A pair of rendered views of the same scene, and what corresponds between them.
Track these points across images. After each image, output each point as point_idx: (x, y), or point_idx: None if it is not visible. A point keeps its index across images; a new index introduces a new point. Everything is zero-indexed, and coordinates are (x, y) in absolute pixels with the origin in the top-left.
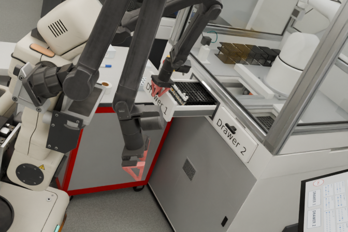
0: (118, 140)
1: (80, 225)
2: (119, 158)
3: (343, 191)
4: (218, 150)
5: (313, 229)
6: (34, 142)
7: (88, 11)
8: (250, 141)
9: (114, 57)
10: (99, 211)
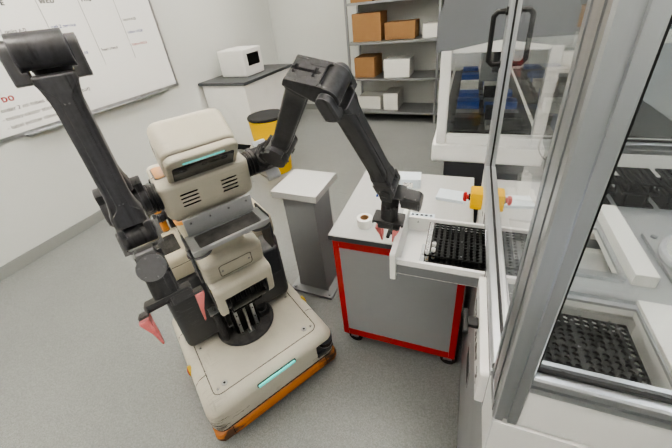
0: (389, 287)
1: (352, 371)
2: (399, 311)
3: None
4: None
5: None
6: (198, 264)
7: (179, 129)
8: (479, 361)
9: (422, 188)
10: (383, 366)
